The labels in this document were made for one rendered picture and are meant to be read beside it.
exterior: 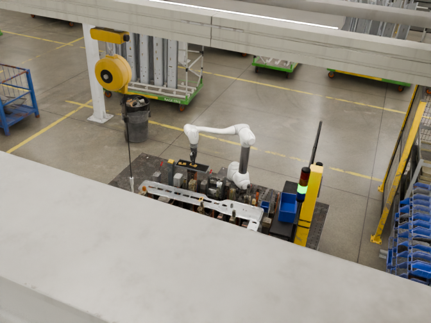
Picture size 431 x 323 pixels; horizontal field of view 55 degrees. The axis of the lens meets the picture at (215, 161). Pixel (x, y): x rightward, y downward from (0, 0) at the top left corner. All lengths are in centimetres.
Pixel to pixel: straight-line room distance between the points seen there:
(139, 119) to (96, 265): 670
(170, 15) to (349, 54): 65
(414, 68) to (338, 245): 436
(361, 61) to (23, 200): 119
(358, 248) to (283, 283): 535
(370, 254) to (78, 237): 537
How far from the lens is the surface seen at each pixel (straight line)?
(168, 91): 850
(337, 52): 145
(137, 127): 712
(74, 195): 45
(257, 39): 150
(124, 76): 183
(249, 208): 433
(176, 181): 453
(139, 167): 542
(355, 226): 601
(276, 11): 225
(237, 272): 36
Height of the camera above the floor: 377
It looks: 34 degrees down
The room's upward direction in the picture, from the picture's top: 3 degrees clockwise
